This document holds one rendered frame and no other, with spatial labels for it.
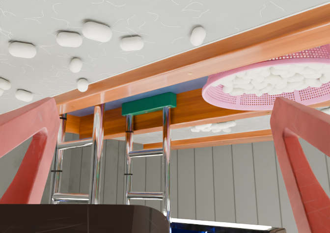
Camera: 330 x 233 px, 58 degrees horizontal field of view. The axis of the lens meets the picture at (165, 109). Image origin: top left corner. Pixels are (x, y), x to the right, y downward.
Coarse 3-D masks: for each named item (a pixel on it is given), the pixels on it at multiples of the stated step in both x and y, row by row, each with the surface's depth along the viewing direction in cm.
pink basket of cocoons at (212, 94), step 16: (320, 48) 43; (256, 64) 43; (272, 64) 42; (288, 64) 42; (208, 80) 53; (208, 96) 59; (224, 96) 64; (240, 96) 66; (272, 96) 66; (288, 96) 64; (304, 96) 62; (320, 96) 60
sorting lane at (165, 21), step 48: (0, 0) 33; (48, 0) 33; (96, 0) 33; (144, 0) 33; (192, 0) 32; (240, 0) 32; (288, 0) 32; (0, 48) 44; (48, 48) 44; (96, 48) 44; (144, 48) 44; (192, 48) 43; (0, 96) 67; (48, 96) 67
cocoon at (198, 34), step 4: (196, 28) 37; (200, 28) 37; (192, 32) 37; (196, 32) 37; (200, 32) 37; (204, 32) 37; (192, 36) 38; (196, 36) 37; (200, 36) 37; (204, 36) 37; (192, 40) 38; (196, 40) 38; (200, 40) 38; (192, 44) 39; (196, 44) 39; (200, 44) 39
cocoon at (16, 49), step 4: (12, 44) 41; (16, 44) 41; (20, 44) 41; (24, 44) 41; (28, 44) 42; (8, 48) 41; (12, 48) 41; (16, 48) 41; (20, 48) 41; (24, 48) 41; (28, 48) 41; (32, 48) 42; (12, 52) 41; (16, 52) 41; (20, 52) 41; (24, 52) 41; (28, 52) 41; (32, 52) 42; (16, 56) 42; (20, 56) 42; (24, 56) 42; (28, 56) 42; (32, 56) 42
